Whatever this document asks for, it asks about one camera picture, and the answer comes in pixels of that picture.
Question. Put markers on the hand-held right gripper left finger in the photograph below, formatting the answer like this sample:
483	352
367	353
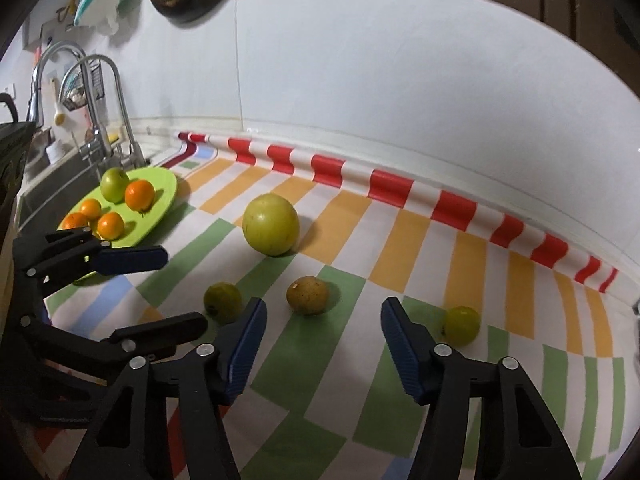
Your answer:
245	355

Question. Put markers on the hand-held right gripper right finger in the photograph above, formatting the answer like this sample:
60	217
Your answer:
402	355

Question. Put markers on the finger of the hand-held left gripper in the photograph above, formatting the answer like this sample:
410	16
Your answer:
132	259
165	330

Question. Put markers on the large orange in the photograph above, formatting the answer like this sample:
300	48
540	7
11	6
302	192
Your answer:
139	195
110	225

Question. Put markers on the small orange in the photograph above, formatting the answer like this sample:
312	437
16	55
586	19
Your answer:
75	221
90	208

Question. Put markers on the green apple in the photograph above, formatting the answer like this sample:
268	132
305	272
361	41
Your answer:
114	185
270	225

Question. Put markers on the green plate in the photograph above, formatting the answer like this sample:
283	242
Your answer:
160	185

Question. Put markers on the small brown fruit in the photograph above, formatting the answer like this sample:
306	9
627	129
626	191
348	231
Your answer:
307	295

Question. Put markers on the small green citrus fruit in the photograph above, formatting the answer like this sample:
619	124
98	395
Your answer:
461	325
222	301

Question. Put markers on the stainless steel sink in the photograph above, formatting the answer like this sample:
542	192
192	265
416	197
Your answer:
60	180

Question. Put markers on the striped colourful tablecloth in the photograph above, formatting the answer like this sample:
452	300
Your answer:
350	240

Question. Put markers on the white cup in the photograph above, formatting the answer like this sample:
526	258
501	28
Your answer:
56	152

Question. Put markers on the large chrome faucet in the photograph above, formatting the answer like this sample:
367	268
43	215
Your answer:
95	125

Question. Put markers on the thin gooseneck faucet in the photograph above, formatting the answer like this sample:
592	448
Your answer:
125	120

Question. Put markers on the yellow white dish brush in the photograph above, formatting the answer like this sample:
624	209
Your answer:
59	115

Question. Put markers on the yellow wall hook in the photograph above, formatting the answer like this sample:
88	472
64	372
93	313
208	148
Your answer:
65	12

